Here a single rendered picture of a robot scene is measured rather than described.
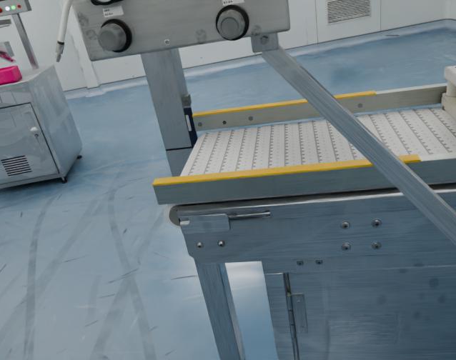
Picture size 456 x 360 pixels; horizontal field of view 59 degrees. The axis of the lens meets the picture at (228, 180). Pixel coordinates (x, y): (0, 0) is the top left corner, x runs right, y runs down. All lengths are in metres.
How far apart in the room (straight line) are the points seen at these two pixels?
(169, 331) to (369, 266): 1.11
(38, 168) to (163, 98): 2.37
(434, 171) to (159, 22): 0.36
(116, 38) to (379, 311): 0.58
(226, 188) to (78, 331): 1.37
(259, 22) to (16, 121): 2.69
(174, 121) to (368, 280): 0.46
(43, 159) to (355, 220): 2.70
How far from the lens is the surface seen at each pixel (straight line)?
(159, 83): 0.81
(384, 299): 0.74
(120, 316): 1.80
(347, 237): 0.58
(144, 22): 0.45
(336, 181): 0.53
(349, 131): 0.45
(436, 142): 0.67
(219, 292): 1.06
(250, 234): 0.58
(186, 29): 0.44
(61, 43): 0.46
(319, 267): 0.66
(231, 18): 0.41
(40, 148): 3.06
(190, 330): 1.64
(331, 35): 5.84
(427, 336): 0.81
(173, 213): 0.58
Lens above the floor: 1.18
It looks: 27 degrees down
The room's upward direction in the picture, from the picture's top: 11 degrees counter-clockwise
